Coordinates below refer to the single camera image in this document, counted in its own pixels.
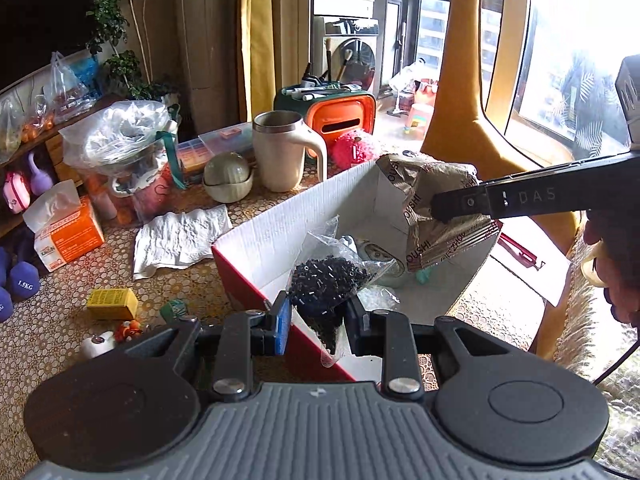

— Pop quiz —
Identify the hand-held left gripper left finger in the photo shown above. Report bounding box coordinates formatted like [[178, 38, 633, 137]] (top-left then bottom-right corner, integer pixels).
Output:
[[125, 291, 294, 402]]

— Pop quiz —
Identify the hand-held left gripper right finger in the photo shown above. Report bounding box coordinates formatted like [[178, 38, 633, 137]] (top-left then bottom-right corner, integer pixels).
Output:
[[344, 294, 507, 400]]

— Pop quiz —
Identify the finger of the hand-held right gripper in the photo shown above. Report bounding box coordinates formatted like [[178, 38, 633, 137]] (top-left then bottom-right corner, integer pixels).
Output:
[[430, 180, 497, 224]]

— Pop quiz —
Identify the silver snack bag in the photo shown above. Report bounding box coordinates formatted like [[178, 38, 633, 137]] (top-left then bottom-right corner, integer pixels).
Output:
[[375, 152, 501, 274]]

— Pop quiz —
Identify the clear bag of black beads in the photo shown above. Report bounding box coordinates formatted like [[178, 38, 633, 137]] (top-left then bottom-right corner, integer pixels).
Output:
[[287, 217, 402, 368]]

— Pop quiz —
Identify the red shoe box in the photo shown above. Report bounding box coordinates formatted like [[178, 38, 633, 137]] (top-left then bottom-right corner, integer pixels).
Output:
[[211, 160, 502, 383]]

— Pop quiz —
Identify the red plush keychain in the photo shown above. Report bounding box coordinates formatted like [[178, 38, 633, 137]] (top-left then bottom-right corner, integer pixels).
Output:
[[114, 319, 146, 344]]

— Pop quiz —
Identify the small yellow box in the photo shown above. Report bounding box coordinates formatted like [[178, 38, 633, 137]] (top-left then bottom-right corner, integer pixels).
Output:
[[86, 287, 140, 321]]

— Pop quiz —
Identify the person's right hand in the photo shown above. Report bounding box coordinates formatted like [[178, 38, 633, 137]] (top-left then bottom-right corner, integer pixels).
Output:
[[582, 209, 640, 327]]

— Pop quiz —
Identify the red clip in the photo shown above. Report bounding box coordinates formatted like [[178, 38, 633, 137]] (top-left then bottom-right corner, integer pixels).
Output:
[[497, 232, 544, 272]]

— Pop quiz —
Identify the white paper sheet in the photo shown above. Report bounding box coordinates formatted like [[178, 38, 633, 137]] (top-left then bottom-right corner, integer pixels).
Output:
[[489, 232, 569, 307]]

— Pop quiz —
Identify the yellow giraffe plush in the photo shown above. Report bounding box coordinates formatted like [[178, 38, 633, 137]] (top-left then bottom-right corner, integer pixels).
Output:
[[420, 0, 591, 261]]

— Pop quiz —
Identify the green printed pouch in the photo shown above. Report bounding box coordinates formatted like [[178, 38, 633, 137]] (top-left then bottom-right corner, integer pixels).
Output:
[[160, 299, 189, 324]]

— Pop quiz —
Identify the pink fluffy ball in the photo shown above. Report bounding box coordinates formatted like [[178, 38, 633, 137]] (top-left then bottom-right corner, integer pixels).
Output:
[[332, 130, 377, 170]]

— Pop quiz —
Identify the beige fringed cloth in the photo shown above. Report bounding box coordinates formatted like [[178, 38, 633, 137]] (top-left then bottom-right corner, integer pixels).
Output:
[[530, 230, 640, 401]]

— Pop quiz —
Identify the white paper towel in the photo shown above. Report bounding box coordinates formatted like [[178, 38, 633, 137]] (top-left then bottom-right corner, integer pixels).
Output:
[[132, 204, 233, 281]]

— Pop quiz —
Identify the white plastic bag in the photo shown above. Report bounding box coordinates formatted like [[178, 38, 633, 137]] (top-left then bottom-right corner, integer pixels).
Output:
[[387, 59, 427, 97]]

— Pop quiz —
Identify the window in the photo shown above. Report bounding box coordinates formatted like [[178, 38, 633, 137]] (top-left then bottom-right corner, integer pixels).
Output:
[[510, 0, 640, 162]]

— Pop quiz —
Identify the orange storage case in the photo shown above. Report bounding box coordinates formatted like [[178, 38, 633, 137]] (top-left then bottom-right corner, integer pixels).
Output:
[[273, 82, 377, 152]]

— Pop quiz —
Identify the round green lidded bowl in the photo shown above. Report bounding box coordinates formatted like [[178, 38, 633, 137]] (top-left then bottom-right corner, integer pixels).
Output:
[[202, 152, 254, 205]]

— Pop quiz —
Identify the cream mug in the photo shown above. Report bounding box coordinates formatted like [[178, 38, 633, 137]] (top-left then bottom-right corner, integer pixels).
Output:
[[251, 111, 328, 194]]

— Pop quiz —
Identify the small white toy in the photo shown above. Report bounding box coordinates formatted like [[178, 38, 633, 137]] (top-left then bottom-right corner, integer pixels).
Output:
[[80, 331, 117, 360]]

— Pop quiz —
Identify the washing machine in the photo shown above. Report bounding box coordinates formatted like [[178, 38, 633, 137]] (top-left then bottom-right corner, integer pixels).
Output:
[[312, 15, 382, 94]]

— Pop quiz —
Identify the clear bead organizer box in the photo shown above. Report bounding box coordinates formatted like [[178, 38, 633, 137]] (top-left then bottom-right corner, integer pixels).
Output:
[[176, 122, 256, 172]]

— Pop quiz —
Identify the green ribbon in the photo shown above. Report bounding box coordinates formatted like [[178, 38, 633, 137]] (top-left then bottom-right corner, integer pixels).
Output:
[[156, 105, 187, 191]]

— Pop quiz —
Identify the translucent plastic container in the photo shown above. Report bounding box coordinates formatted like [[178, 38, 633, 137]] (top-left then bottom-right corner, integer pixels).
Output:
[[92, 180, 119, 222]]

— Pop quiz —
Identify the orange tissue pack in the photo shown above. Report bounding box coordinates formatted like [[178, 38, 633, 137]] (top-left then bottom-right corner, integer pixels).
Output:
[[22, 180, 106, 273]]

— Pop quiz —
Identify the white cabinet top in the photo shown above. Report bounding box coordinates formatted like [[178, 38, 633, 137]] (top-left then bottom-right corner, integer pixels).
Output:
[[312, 0, 376, 19]]

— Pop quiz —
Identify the clear plastic bag with bowl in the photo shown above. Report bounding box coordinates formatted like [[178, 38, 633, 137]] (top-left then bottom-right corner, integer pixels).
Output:
[[59, 100, 173, 182]]

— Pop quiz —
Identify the purple dumbbell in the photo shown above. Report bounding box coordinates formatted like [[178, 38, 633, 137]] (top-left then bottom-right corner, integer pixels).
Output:
[[0, 247, 14, 324], [7, 245, 42, 304]]

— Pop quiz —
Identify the yellow curtain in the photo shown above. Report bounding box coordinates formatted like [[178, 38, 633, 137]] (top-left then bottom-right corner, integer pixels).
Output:
[[235, 0, 274, 124]]

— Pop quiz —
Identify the purple kettlebell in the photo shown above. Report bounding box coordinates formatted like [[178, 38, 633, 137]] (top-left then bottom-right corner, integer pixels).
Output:
[[27, 152, 54, 197]]

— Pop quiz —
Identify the beige standing air conditioner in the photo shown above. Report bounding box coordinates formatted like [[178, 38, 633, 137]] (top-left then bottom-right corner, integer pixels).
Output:
[[175, 0, 247, 127]]

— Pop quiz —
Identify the wooden cabinet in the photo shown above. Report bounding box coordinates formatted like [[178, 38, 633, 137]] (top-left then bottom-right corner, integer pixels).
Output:
[[0, 92, 126, 237]]

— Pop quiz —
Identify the pink toy case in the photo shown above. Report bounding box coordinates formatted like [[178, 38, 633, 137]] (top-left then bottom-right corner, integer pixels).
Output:
[[2, 170, 31, 215]]

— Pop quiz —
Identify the bag of oranges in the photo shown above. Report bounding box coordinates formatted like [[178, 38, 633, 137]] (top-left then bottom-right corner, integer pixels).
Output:
[[20, 109, 57, 142]]

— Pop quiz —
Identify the blue plastic bag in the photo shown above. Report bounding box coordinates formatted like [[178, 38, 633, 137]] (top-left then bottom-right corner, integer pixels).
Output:
[[70, 55, 102, 99]]

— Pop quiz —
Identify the plastic bag with red items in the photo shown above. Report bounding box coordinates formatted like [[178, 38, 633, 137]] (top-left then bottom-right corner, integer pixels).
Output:
[[44, 51, 92, 112]]

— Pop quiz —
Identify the tall potted tree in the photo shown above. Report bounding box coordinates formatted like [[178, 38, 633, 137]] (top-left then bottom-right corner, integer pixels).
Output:
[[87, 0, 182, 102]]

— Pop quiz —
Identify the plastic bag of yellow fruit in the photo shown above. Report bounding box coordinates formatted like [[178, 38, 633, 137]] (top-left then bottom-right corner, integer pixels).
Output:
[[0, 95, 26, 162]]

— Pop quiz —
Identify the black television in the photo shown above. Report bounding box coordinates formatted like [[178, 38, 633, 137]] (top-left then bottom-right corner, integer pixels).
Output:
[[0, 0, 97, 94]]

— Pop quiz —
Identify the black cable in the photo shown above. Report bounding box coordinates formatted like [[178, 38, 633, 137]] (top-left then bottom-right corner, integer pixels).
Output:
[[594, 337, 640, 387]]

